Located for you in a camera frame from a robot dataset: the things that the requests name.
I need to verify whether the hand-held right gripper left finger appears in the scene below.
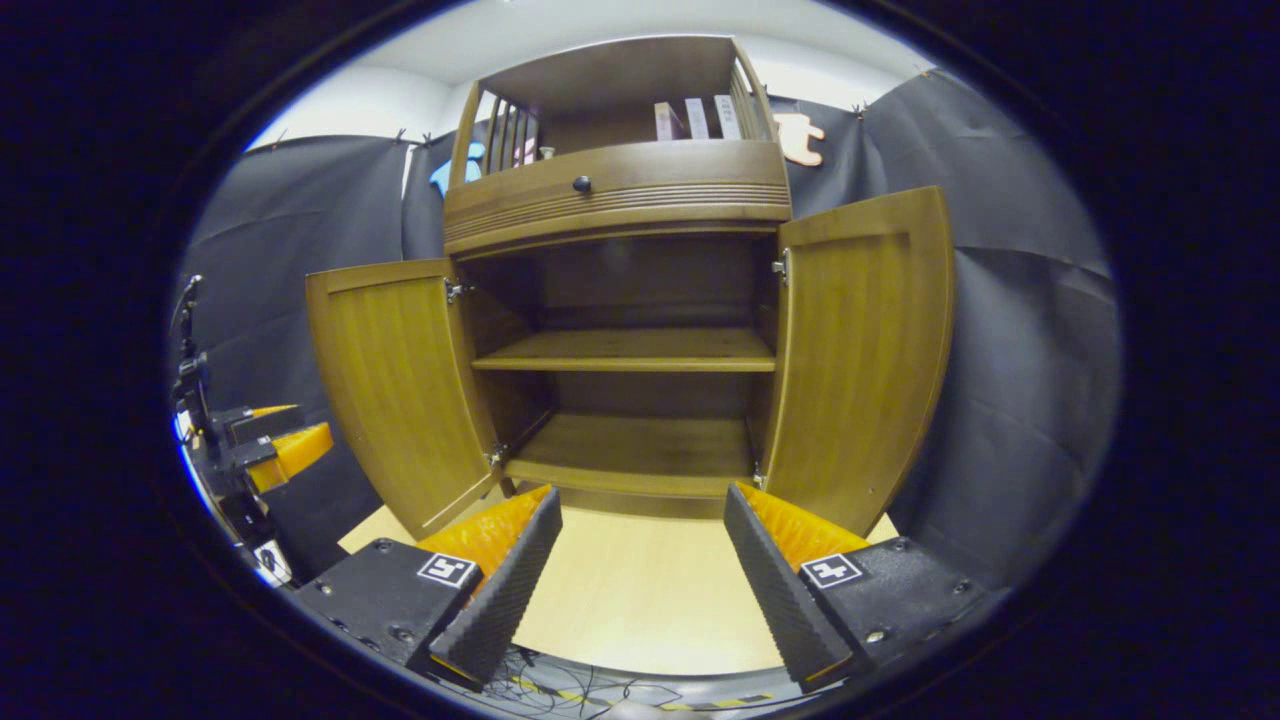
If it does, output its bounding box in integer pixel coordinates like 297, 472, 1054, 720
295, 485, 563, 691

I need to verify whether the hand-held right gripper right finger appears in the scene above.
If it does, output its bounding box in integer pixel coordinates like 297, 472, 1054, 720
723, 482, 1011, 694

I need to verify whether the wooden double-door shoe cabinet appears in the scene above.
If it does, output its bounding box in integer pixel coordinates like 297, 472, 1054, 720
305, 35, 956, 542

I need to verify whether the wooden inner shelf board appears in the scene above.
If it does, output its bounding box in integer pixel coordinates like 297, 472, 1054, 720
472, 328, 778, 374

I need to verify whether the black backdrop cloth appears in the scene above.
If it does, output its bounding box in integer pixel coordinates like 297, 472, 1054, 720
175, 70, 1116, 591

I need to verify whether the tangle of thin cables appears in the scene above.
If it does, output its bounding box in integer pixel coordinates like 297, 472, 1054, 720
495, 648, 776, 717

